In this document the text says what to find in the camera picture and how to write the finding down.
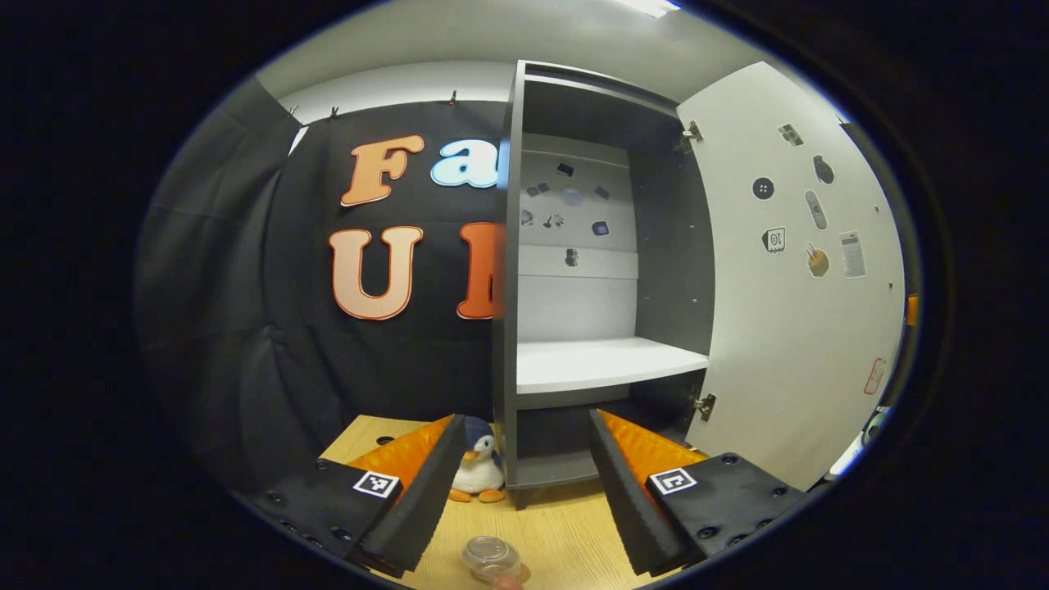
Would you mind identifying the black backdrop cloth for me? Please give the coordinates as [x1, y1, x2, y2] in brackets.
[135, 78, 513, 492]

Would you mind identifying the penguin plush toy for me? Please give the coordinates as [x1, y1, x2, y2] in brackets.
[449, 416, 506, 504]

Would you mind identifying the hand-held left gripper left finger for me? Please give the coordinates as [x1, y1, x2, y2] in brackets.
[254, 414, 469, 575]

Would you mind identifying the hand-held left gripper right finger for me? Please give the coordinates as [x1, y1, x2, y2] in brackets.
[588, 408, 809, 578]

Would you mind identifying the grey cabinet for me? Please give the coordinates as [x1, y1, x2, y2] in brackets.
[492, 60, 718, 509]

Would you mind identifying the wide ceiling light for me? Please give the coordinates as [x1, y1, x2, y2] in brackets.
[615, 0, 681, 19]

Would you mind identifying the white cabinet door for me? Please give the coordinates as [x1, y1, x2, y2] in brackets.
[676, 61, 906, 492]

